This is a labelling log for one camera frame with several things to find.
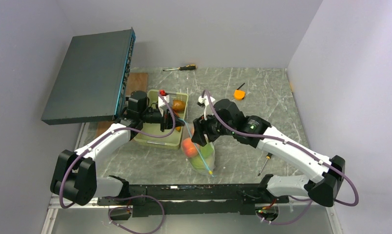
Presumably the yellow black screwdriver far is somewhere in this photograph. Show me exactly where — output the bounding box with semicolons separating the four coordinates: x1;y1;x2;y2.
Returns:
163;64;197;71

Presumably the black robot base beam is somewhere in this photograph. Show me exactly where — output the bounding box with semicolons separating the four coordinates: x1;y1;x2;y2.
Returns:
98;183;289;217

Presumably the brown wooden board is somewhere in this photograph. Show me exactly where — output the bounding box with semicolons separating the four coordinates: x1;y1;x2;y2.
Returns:
96;73;148;137

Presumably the dark grey flat panel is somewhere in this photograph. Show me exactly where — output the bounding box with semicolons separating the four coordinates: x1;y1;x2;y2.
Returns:
41;28;136;125

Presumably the red orange mango toy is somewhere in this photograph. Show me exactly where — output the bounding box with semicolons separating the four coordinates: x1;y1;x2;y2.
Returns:
174;111;182;132

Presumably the peach toy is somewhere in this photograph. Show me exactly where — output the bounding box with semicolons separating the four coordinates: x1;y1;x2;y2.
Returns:
181;137;199;158

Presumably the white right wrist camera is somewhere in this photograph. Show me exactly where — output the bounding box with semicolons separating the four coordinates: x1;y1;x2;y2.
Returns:
197;94;216;119

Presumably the clear zip top bag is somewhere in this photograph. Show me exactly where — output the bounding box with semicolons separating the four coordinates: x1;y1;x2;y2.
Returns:
180;119;216;177

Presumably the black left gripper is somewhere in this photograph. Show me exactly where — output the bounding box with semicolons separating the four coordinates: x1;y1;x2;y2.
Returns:
139;106;185;132

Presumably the yellow black screwdriver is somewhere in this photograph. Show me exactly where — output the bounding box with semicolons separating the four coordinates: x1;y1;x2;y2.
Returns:
163;64;197;71
257;153;273;177

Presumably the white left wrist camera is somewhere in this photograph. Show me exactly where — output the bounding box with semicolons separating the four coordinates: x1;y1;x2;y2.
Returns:
158;90;172;115

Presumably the aluminium frame rail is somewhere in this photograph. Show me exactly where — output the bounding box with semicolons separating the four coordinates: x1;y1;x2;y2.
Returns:
40;184;344;234

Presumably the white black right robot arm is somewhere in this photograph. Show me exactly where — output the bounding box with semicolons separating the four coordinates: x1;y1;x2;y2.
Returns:
192;97;345;207

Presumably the green plastic food bin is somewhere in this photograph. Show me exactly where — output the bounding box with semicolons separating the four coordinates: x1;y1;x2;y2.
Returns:
134;89;189;151

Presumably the yellow black screwdriver near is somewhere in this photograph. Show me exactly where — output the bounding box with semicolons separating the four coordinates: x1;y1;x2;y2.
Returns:
257;153;273;177

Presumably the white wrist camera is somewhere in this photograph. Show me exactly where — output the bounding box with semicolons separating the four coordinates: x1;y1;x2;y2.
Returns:
197;94;216;119
158;90;172;115

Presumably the green leaf toy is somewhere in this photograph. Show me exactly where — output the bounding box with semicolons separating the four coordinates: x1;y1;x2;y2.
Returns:
200;142;215;159

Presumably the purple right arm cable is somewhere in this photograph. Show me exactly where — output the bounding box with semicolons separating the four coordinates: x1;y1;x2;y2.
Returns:
201;90;360;226

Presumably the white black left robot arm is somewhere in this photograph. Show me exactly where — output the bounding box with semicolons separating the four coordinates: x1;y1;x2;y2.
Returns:
50;90;184;209

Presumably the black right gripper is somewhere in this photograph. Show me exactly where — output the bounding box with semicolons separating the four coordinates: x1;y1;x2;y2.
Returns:
191;108;235;146

